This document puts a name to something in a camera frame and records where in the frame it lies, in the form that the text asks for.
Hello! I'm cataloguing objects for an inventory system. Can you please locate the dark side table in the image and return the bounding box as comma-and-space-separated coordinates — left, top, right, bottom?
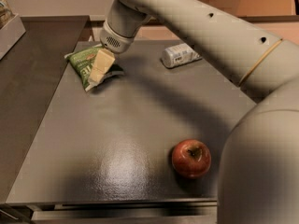
0, 16, 89, 204

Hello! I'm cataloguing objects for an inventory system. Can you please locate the clear plastic water bottle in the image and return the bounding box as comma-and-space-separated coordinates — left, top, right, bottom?
162, 43, 202, 68

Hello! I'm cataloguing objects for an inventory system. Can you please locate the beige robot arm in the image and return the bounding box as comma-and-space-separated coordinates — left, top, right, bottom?
100, 0, 299, 224

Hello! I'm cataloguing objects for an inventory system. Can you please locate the grey tray with snacks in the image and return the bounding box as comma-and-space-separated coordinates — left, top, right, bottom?
0, 0, 26, 60

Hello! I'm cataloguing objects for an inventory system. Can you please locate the red apple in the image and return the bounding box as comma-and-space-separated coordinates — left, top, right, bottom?
171, 139, 211, 179

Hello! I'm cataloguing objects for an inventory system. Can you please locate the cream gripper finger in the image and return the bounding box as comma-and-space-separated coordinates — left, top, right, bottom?
89, 49, 115, 84

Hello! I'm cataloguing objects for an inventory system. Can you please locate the green jalapeno chip bag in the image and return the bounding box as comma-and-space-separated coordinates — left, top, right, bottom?
64, 45, 124, 91

